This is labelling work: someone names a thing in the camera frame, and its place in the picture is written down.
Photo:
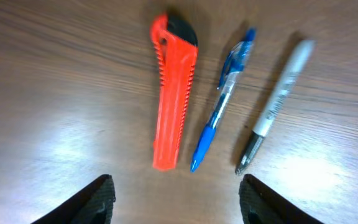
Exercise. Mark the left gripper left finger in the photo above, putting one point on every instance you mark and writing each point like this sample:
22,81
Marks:
91,205

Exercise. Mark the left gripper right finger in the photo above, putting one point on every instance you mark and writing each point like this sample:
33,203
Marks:
262,205

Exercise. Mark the black permanent marker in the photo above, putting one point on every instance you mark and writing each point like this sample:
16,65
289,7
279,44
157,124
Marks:
284,85

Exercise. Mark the blue ballpoint pen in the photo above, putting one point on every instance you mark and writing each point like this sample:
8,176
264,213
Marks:
233,67

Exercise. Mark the red utility knife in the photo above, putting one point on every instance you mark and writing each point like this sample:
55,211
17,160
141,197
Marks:
176,47

